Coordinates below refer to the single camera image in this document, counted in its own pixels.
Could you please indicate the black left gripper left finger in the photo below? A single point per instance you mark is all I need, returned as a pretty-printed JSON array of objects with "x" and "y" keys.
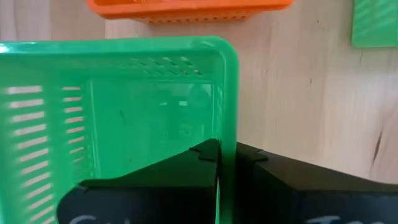
[{"x": 161, "y": 189}]

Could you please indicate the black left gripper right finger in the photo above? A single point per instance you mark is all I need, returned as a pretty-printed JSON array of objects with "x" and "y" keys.
[{"x": 311, "y": 196}]

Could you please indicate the green plastic basket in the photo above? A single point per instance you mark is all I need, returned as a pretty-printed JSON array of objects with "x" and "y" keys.
[
  {"x": 140, "y": 130},
  {"x": 374, "y": 25}
]

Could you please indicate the orange plastic basket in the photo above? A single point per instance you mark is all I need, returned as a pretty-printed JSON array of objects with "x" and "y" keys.
[{"x": 186, "y": 11}]

